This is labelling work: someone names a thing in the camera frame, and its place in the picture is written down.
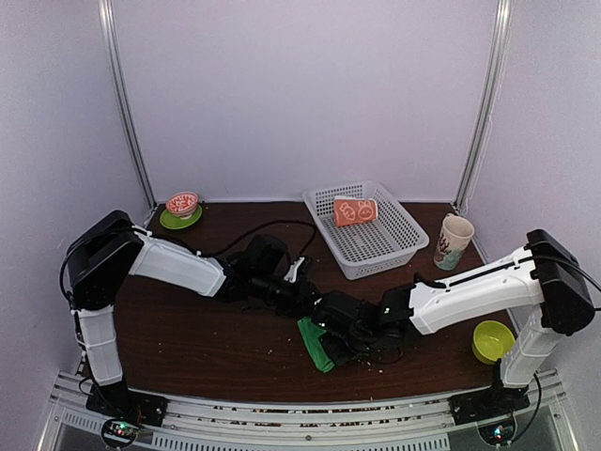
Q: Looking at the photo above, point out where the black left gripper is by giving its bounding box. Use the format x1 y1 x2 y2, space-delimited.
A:
252 271 322 319

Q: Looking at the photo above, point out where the green microfiber towel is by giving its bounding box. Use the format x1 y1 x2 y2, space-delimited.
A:
297 317 336 373

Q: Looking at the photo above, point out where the white plastic mesh basket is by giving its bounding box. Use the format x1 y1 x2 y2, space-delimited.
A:
302 180 429 280

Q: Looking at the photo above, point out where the orange bunny pattern towel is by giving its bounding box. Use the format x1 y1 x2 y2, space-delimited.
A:
333 196 378 227

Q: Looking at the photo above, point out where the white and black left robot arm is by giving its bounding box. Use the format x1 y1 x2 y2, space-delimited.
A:
58 210 320 417

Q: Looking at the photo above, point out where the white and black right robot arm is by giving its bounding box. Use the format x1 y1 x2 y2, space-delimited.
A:
311 229 597 415

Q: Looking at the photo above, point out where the red patterned ceramic bowl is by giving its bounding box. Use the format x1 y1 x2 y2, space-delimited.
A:
165 192 199 219

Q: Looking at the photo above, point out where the lime green bowl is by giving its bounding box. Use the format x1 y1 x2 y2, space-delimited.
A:
471 320 516 365

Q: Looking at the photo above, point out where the green saucer plate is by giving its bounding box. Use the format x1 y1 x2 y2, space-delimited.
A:
160 205 203 230

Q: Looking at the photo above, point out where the cream patterned ceramic mug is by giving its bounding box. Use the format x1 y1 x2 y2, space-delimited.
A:
433 213 475 271

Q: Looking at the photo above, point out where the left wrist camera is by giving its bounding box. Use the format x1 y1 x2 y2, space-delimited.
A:
284 256 313 284

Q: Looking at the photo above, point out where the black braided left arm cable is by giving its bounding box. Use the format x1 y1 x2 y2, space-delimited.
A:
59 218 316 302

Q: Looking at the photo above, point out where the front aluminium rail base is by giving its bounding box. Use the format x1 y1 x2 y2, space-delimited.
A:
33 371 586 450

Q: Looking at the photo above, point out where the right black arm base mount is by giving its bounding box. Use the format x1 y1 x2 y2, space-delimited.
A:
449 365 530 426

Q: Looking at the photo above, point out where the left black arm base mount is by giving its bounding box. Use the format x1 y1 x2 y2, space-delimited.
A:
85 381 168 427

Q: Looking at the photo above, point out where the left aluminium frame post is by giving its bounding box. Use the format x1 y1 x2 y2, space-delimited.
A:
98 0 158 210

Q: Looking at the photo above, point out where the aluminium frame post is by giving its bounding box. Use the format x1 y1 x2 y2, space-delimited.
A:
455 0 513 214
98 0 158 210

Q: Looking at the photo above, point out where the right aluminium frame post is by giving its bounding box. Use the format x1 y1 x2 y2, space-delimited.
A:
455 0 513 214

